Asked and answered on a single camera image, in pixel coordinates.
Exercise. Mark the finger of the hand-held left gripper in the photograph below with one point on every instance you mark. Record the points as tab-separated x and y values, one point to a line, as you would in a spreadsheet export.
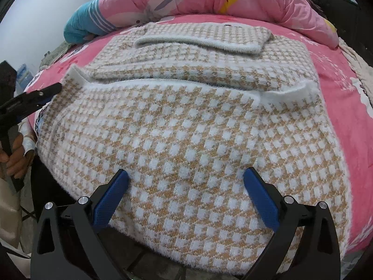
43	94
20	118

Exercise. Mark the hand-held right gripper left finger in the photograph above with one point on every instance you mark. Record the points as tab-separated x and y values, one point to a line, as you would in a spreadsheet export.
112	198

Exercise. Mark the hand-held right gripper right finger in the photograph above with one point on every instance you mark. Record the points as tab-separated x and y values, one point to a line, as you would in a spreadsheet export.
260	198

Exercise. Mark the beige white checked knit sweater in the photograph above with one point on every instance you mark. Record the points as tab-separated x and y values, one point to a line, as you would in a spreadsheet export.
189	140

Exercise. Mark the person's left forearm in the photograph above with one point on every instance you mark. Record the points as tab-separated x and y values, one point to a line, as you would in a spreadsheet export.
29	143

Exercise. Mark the person's left hand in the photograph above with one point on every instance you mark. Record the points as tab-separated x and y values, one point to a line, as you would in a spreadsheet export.
17	160

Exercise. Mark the blue water bottle pack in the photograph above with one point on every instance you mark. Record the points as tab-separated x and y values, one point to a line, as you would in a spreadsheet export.
24	75

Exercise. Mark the grey patterned mat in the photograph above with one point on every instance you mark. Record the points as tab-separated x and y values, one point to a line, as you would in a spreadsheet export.
51	58

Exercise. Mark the person's beige garment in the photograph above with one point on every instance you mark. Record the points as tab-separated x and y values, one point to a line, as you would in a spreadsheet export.
8	210

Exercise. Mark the pink floral bed sheet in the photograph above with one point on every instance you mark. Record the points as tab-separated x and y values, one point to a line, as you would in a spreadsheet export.
335	73

